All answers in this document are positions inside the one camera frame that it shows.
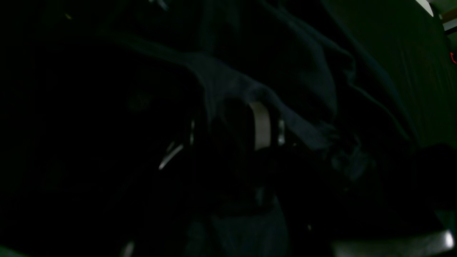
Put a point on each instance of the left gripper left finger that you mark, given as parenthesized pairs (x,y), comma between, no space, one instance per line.
(177,188)

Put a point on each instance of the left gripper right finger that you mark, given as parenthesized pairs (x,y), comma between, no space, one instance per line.
(269,137)

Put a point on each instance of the dark navy t-shirt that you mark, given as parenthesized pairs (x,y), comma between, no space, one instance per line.
(296,55)

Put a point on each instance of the black table cloth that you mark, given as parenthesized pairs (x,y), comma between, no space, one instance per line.
(409,44)

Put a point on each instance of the red black clamp far-right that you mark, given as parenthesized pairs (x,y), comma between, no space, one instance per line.
(453,57)

